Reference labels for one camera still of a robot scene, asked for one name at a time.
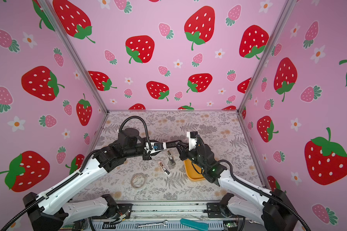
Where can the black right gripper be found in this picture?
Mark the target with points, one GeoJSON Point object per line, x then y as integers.
{"type": "Point", "coordinates": [184, 153]}

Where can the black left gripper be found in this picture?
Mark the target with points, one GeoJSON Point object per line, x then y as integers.
{"type": "Point", "coordinates": [146, 158]}

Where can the pink white stapler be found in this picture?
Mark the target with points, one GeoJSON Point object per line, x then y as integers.
{"type": "Point", "coordinates": [165, 169]}

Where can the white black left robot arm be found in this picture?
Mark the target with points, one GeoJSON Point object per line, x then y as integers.
{"type": "Point", "coordinates": [47, 211]}

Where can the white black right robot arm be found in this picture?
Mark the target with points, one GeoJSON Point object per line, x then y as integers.
{"type": "Point", "coordinates": [272, 209]}

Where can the clear tape roll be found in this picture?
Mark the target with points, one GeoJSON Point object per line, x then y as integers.
{"type": "Point", "coordinates": [138, 181]}

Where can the yellow plastic tray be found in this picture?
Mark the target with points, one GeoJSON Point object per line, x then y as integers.
{"type": "Point", "coordinates": [193, 171]}

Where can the silver wrench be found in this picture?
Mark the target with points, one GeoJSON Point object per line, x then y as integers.
{"type": "Point", "coordinates": [152, 224]}

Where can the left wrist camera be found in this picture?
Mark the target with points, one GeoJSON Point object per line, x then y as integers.
{"type": "Point", "coordinates": [154, 147]}

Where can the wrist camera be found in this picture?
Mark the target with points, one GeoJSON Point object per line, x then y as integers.
{"type": "Point", "coordinates": [154, 147]}
{"type": "Point", "coordinates": [192, 139]}

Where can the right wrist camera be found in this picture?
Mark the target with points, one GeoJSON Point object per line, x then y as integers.
{"type": "Point", "coordinates": [192, 139]}

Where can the teal handled tool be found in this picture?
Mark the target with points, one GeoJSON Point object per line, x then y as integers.
{"type": "Point", "coordinates": [200, 226]}

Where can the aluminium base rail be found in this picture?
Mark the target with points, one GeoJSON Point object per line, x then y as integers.
{"type": "Point", "coordinates": [130, 213]}

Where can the aluminium corner post left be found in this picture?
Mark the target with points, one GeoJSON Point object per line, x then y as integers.
{"type": "Point", "coordinates": [49, 11]}

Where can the aluminium corner post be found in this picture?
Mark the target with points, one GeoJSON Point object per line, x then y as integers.
{"type": "Point", "coordinates": [49, 11]}
{"type": "Point", "coordinates": [279, 26]}

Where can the aluminium corner post right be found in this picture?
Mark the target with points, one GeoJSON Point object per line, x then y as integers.
{"type": "Point", "coordinates": [279, 26]}

